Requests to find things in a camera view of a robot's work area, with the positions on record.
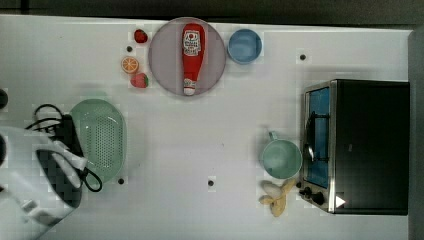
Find black cylinder upper left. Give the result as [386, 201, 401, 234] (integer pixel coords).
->
[0, 89, 9, 109]

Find red ketchup bottle toy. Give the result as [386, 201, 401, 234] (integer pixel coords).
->
[182, 23, 206, 96]

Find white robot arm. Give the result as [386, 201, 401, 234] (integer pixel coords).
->
[1, 126, 87, 240]

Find black toaster oven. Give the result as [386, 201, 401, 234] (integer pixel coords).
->
[298, 79, 410, 215]

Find grey round plate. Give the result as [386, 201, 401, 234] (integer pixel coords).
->
[148, 17, 226, 96]

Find green plastic strainer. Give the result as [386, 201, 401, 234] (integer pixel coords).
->
[70, 99, 127, 183]

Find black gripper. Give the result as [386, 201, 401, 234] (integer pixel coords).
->
[53, 114, 84, 157]

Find blue bowl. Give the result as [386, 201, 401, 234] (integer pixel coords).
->
[227, 29, 263, 65]

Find orange slice toy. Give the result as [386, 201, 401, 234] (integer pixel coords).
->
[121, 56, 139, 74]

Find dark red strawberry toy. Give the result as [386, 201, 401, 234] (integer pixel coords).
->
[133, 29, 148, 43]

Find green mug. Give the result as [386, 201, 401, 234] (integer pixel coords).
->
[260, 131, 303, 179]

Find peeled banana toy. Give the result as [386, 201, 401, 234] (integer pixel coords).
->
[259, 179, 296, 217]

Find pink strawberry toy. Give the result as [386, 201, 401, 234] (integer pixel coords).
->
[130, 73, 149, 88]

